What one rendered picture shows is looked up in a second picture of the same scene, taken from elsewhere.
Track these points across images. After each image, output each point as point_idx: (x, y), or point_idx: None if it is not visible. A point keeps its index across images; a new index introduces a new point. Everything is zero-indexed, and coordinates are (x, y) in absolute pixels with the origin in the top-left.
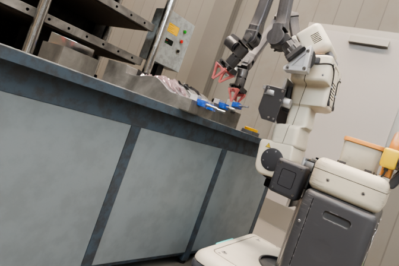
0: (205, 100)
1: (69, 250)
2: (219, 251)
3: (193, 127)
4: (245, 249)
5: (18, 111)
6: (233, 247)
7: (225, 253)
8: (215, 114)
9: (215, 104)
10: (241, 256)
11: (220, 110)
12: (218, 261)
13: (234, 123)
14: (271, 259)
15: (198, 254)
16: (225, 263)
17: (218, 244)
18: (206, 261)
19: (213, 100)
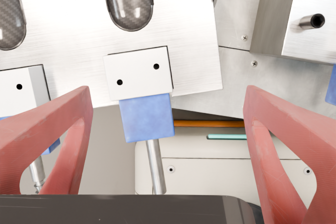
0: (109, 92)
1: None
2: (165, 164)
3: None
4: (230, 178)
5: None
6: (208, 166)
7: (168, 172)
8: (305, 61)
9: (299, 58)
10: (195, 187)
11: (150, 172)
12: (140, 175)
13: None
14: (259, 210)
15: (138, 143)
16: (143, 185)
17: (187, 151)
18: (135, 160)
19: (310, 28)
